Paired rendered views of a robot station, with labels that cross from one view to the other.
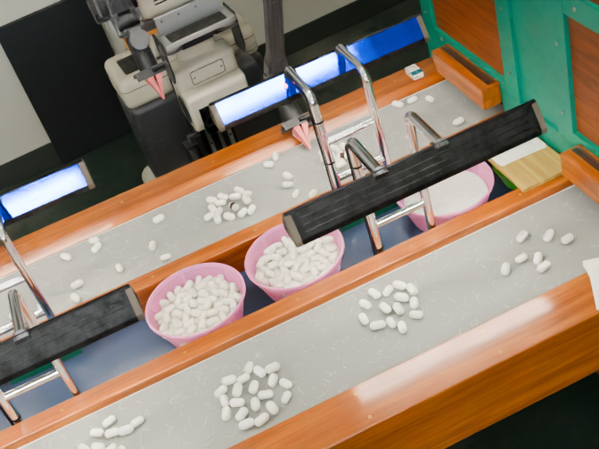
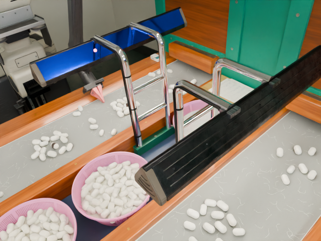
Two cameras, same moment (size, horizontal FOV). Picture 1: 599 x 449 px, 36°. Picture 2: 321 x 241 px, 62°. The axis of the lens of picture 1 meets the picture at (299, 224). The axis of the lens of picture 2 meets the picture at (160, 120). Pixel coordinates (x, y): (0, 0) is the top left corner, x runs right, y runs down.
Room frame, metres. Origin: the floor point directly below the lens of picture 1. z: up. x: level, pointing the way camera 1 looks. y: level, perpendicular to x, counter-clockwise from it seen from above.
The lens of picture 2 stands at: (1.29, 0.12, 1.46)
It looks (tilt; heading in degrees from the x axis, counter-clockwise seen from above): 40 degrees down; 334
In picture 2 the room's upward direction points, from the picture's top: 6 degrees counter-clockwise
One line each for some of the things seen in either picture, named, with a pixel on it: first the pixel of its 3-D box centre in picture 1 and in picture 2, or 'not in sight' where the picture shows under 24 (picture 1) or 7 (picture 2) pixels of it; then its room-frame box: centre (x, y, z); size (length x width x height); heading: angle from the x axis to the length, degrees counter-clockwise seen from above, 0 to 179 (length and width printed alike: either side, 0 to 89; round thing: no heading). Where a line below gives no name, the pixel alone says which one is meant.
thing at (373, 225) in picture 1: (410, 212); (218, 143); (1.70, -0.26, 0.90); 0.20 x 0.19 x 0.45; 100
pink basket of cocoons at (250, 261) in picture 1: (298, 265); (115, 190); (1.85, 0.04, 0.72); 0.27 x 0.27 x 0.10
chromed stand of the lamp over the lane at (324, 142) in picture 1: (343, 137); (136, 90); (2.10, -0.19, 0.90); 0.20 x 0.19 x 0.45; 100
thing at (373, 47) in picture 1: (318, 69); (117, 40); (2.18, -0.18, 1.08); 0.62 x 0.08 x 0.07; 100
